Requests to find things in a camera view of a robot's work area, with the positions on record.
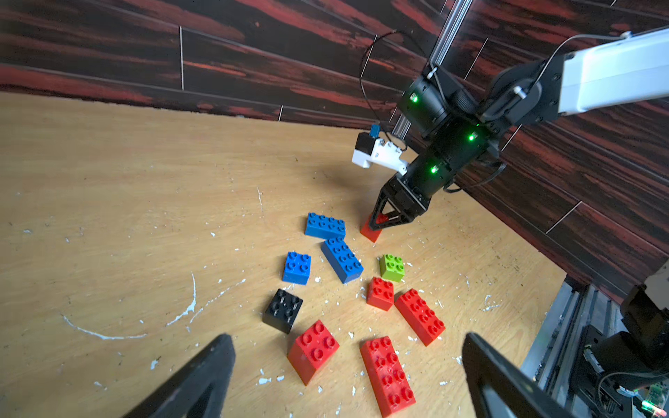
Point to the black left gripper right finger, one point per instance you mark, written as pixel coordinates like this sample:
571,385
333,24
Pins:
498,388

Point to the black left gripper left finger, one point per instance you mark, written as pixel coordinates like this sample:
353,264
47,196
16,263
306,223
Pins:
198,389

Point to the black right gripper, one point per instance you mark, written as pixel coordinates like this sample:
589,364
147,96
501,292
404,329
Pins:
406,205

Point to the green square brick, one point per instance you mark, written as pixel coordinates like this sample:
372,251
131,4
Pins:
392,268

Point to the red long brick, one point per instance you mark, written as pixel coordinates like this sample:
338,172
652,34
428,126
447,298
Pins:
420,317
389,382

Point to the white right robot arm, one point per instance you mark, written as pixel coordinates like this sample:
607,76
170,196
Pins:
460,130

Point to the blue long brick near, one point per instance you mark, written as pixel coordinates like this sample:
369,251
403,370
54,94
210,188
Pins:
342,260

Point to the blue long brick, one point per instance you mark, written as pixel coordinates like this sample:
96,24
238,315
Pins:
323,227
342,260

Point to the blue long brick far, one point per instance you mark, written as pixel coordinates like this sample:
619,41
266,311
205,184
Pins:
323,227

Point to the small red square brick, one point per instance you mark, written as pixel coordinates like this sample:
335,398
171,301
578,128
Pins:
381,294

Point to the aluminium front base rails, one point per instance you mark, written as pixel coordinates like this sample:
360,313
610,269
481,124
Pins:
552,356

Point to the black square brick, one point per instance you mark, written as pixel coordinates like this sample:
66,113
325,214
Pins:
282,311

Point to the red tall square brick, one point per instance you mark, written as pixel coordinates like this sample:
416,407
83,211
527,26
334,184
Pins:
311,351

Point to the small blue square brick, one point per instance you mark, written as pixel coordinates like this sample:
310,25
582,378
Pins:
297,268

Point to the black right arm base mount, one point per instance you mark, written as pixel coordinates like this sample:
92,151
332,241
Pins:
609,370

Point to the aluminium frame rail right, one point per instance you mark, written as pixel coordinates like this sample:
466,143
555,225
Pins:
451,27

